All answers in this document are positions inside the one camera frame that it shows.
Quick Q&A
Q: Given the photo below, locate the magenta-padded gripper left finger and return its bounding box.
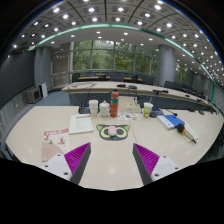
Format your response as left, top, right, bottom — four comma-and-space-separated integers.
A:
39, 142, 92, 186

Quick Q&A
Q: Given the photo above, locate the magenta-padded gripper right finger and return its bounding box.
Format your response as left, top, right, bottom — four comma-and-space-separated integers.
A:
132, 143, 181, 186

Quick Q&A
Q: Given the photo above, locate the black green cat-face mouse pad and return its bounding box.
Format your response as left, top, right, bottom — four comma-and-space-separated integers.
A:
95, 123, 131, 142

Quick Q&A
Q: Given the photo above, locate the pink folding hand fan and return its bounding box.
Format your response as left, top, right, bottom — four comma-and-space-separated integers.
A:
41, 139, 65, 163

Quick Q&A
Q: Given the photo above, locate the red and white paper folder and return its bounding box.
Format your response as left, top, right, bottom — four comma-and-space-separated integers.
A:
42, 127, 72, 158

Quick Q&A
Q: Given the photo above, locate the black handheld microphone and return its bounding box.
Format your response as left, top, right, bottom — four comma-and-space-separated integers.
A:
176, 122, 198, 145

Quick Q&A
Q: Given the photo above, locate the white lined notepad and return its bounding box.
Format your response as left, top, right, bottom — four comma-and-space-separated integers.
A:
182, 121, 199, 141

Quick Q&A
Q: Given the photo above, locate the blue and white book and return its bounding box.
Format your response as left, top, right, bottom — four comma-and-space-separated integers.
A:
156, 114, 186, 130

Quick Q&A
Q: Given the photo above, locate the white document with red heading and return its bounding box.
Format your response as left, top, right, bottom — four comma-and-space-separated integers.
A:
68, 113, 95, 135

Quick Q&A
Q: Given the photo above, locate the printed paper cup with straw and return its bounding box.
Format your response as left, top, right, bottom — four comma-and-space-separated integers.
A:
142, 96, 154, 118

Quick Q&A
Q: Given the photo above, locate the colourful sticker sheet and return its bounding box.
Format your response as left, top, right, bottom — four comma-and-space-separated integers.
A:
117, 111, 141, 122

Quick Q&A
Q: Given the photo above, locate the stack of white paper cups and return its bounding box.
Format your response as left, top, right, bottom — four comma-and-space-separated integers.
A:
88, 99, 100, 117

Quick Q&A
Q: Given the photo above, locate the beige cardboard box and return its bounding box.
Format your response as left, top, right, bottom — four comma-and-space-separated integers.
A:
118, 96, 142, 114

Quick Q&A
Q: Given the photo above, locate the white lidded ceramic mug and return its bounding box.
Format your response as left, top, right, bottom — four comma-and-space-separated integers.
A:
99, 100, 111, 118

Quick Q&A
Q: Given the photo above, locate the white box appliance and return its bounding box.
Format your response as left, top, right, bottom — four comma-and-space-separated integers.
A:
25, 86, 43, 104

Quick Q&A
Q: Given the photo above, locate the white standing board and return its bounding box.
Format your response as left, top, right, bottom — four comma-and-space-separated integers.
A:
38, 82, 49, 99

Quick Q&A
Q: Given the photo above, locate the red bottle with green band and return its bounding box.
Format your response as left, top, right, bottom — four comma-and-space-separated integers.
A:
110, 91, 120, 118

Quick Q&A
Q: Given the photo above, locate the long curved conference desk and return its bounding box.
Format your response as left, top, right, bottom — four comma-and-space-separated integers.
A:
61, 80, 218, 108

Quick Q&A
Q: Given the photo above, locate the group of dark office chairs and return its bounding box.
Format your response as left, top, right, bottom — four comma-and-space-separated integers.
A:
71, 71, 214, 101

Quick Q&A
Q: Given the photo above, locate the group of ceiling lights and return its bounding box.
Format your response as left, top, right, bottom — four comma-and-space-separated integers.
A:
11, 0, 223, 78

